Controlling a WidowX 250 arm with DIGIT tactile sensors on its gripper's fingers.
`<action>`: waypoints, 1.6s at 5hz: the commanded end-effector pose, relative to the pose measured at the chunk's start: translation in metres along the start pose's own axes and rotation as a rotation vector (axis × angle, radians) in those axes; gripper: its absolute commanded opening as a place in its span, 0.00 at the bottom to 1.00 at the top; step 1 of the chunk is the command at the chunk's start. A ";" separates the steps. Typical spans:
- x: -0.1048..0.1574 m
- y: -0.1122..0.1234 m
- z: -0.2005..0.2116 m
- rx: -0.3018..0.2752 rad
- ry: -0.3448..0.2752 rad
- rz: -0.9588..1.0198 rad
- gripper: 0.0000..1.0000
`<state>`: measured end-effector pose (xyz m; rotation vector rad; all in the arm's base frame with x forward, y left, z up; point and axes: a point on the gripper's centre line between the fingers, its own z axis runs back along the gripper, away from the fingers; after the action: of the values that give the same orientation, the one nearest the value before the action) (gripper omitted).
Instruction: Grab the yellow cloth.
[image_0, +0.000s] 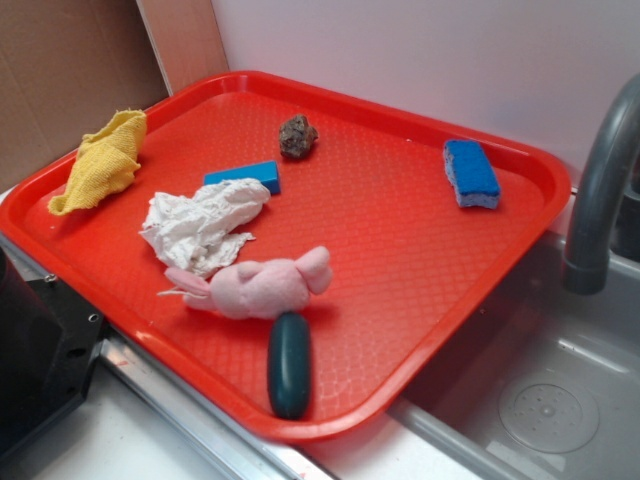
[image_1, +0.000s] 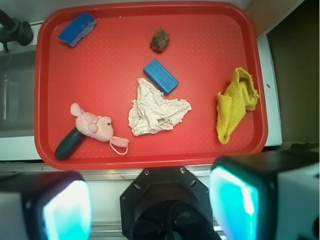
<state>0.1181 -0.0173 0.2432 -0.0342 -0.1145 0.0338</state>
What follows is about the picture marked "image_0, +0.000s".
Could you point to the grey sink basin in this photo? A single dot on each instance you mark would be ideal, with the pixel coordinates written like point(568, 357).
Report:
point(538, 383)

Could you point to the brown cardboard panel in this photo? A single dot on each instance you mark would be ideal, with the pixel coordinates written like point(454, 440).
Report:
point(68, 66)

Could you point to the grey faucet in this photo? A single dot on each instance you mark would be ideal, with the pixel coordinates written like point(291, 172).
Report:
point(605, 215)

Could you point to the pink plush bunny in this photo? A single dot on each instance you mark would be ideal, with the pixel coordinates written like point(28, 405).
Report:
point(261, 290)

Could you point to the red plastic tray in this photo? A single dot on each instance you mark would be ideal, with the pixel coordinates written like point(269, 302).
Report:
point(409, 264)

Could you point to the blue sponge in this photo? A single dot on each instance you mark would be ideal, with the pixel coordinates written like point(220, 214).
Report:
point(471, 174)

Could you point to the brown rock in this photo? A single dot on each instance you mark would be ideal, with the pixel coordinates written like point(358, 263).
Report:
point(297, 137)

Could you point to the white crumpled cloth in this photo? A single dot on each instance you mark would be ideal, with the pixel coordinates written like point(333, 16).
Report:
point(197, 234)

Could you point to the blue rectangular block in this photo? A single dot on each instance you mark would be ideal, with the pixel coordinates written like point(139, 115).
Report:
point(265, 172)

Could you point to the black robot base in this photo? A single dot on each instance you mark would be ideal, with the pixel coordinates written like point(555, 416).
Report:
point(50, 339)

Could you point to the yellow cloth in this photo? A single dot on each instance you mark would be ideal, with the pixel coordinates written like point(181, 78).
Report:
point(105, 163)

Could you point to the dark green oval object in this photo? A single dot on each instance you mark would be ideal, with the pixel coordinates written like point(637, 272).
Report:
point(289, 366)

